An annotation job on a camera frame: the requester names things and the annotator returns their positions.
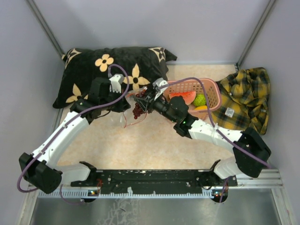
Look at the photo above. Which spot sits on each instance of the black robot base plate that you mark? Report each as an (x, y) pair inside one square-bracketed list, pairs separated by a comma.
[(151, 181)]

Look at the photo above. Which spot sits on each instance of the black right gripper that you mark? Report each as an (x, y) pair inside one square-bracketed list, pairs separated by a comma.
[(147, 101)]

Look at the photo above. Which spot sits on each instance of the aluminium frame rail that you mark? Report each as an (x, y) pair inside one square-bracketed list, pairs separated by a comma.
[(267, 179)]

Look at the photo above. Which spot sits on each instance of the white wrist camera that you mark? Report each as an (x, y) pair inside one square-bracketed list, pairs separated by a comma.
[(160, 85), (116, 82)]

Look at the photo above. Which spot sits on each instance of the yellow mango toy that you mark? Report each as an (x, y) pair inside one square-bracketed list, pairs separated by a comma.
[(201, 108)]

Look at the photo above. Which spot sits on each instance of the watermelon slice toy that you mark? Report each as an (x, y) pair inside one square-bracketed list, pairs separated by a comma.
[(188, 97)]

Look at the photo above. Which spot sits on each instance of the black floral pillow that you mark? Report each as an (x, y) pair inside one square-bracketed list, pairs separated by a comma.
[(143, 66)]

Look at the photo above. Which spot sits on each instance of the dark red grape bunch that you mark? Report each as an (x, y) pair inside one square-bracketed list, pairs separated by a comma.
[(138, 111)]

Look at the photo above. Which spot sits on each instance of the pink plastic basket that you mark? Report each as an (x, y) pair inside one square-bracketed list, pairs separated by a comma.
[(212, 91)]

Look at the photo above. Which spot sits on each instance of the green custard apple toy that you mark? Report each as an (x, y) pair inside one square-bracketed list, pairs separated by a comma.
[(199, 100)]

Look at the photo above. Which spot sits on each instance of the clear zip top bag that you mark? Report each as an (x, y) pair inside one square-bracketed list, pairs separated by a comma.
[(126, 118)]

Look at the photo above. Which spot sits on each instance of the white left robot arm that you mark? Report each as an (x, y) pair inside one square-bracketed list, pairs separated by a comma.
[(40, 167)]

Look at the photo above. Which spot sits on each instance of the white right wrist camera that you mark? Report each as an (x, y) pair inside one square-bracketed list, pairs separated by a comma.
[(160, 85)]

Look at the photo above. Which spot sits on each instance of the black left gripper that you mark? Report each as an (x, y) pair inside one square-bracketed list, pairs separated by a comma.
[(123, 106)]

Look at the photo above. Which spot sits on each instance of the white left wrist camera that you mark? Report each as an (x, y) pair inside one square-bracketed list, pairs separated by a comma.
[(116, 82)]

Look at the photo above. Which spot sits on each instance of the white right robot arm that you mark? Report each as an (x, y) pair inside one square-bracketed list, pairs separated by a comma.
[(250, 152)]

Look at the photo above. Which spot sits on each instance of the yellow plaid shirt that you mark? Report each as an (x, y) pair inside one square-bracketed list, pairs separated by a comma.
[(245, 95)]

